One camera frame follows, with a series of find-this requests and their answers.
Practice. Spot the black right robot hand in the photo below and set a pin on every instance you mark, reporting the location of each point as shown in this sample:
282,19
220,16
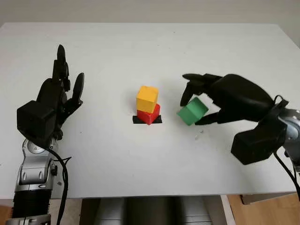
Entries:
239,98

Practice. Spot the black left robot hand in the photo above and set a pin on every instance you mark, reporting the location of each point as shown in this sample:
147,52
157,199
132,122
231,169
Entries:
51,91

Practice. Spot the green wooden block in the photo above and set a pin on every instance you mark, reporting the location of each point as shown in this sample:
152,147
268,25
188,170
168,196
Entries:
191,112

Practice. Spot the red wooden block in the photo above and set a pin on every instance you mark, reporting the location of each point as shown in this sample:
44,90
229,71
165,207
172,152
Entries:
151,116

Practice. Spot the yellow wooden block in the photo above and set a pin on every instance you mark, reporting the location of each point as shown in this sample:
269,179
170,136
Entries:
146,98

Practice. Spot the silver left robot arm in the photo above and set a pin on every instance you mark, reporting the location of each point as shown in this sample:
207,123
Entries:
35,168

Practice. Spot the black tape mark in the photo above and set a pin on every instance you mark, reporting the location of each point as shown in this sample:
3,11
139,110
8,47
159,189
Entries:
136,120

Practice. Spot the white table leg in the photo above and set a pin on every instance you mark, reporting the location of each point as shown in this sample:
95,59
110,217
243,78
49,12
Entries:
227,211

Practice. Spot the dark grey robot body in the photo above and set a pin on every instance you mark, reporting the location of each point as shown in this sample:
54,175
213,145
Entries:
152,211

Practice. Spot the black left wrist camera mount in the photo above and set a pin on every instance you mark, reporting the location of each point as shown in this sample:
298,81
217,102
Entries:
35,119

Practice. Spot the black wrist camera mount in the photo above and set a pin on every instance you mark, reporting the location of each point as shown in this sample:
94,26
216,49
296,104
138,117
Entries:
35,119
257,143

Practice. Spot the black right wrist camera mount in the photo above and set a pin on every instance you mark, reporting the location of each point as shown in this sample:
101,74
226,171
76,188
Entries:
257,143

